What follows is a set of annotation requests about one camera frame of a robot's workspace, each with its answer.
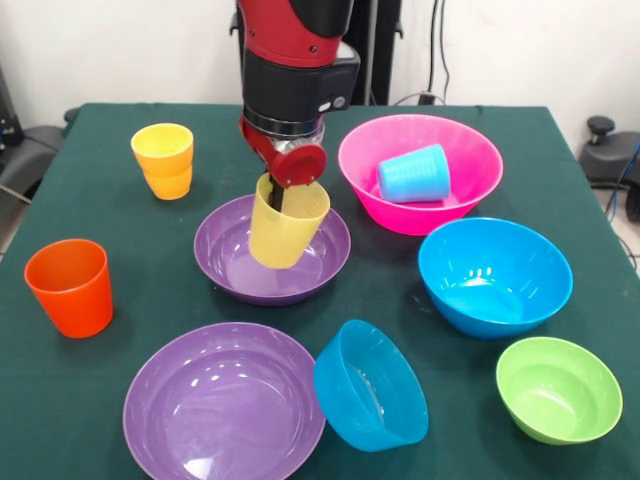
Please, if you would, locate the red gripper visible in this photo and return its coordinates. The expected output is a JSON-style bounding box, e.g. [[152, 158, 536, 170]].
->
[[238, 114, 329, 214]]

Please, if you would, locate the pale yellow translucent cup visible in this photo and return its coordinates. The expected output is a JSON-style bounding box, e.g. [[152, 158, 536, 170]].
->
[[248, 172, 332, 270]]

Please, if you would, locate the blue cup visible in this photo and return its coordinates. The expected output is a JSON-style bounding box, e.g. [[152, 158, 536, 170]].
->
[[376, 143, 452, 205]]

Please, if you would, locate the purple bowl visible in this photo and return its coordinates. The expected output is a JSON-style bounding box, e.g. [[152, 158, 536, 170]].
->
[[122, 322, 327, 480], [193, 193, 353, 307]]

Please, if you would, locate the small blue patterned bowl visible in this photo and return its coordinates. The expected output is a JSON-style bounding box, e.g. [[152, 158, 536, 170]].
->
[[313, 319, 430, 453]]

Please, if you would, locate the amber yellow cup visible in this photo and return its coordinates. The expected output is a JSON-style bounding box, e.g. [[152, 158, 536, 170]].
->
[[141, 163, 194, 202]]

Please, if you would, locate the pink bowl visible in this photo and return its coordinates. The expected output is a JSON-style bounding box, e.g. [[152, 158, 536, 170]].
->
[[337, 113, 504, 237]]

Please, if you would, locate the orange cup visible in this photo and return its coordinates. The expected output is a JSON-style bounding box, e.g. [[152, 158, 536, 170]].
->
[[23, 238, 115, 340]]

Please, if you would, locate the large blue bowl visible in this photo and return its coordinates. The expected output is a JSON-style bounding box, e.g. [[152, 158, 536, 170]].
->
[[417, 217, 574, 341]]

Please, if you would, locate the dark green table cloth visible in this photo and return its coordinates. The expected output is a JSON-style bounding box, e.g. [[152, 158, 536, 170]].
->
[[0, 102, 640, 480]]

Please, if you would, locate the green bowl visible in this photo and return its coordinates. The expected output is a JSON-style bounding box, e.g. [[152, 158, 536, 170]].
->
[[495, 336, 624, 445]]

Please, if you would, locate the black wall cable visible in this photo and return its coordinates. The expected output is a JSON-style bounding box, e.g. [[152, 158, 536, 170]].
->
[[438, 0, 452, 104], [427, 0, 441, 97]]

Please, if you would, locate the black pedestal leg with caster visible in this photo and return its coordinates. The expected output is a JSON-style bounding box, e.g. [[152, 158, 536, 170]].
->
[[578, 115, 640, 224], [0, 107, 79, 204]]

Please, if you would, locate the blue cable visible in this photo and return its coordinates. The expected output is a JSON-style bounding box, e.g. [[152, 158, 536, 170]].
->
[[604, 142, 640, 219]]

